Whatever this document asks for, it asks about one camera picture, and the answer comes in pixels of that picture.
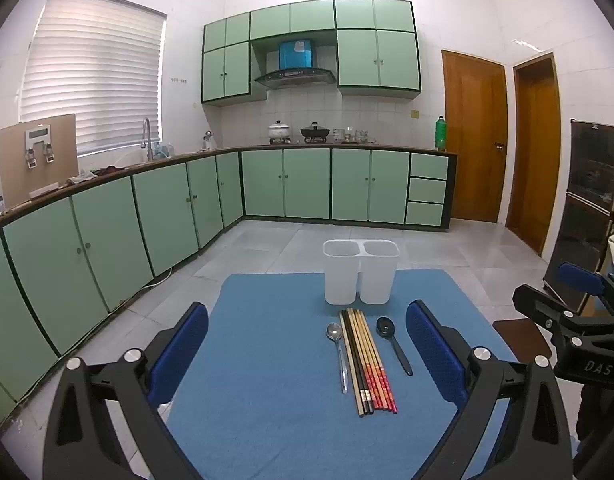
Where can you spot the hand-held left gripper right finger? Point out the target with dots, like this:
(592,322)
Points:
(429,350)

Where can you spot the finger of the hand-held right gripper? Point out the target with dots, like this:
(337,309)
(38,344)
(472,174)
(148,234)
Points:
(537,305)
(579,277)

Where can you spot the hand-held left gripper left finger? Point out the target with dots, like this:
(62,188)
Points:
(179,355)

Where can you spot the black plastic spoon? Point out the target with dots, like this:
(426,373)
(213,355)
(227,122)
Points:
(385,327)

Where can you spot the metal spoon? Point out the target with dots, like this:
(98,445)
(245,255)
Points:
(334,331)

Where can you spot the white double utensil holder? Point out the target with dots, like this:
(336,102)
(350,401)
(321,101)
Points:
(342,275)

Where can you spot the brown wooden stool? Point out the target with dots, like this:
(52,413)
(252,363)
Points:
(519,340)

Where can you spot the black glass-front cabinet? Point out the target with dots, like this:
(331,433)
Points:
(584,200)

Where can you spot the blue table mat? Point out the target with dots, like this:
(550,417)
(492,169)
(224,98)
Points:
(267,360)

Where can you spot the plain wooden door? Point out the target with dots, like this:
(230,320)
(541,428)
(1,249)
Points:
(534,160)

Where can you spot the green base cabinets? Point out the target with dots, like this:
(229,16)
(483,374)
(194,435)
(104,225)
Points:
(162,220)

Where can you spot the green bottle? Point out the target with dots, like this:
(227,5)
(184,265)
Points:
(440,135)

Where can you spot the crumpled cloth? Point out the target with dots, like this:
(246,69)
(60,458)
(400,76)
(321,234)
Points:
(82,178)

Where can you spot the metal kettle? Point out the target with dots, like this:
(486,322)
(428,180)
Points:
(208,141)

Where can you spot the metal sink faucet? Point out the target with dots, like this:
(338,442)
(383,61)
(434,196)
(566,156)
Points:
(147,140)

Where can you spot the glass jar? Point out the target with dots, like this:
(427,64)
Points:
(361,136)
(338,135)

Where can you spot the white cooking pot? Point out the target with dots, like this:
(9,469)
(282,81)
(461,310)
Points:
(278,132)

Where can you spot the black wok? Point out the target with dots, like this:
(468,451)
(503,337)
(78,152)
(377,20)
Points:
(315,133)

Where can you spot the wooden board with metal clips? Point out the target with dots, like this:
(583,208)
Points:
(17,170)

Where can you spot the white window blinds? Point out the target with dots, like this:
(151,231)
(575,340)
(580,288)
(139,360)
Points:
(92,75)

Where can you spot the black range hood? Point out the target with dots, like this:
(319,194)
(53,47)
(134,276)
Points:
(294,77)

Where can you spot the blue range hood chimney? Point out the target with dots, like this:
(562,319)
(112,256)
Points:
(297,55)

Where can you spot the green wall cabinets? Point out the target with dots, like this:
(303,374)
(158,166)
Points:
(377,57)

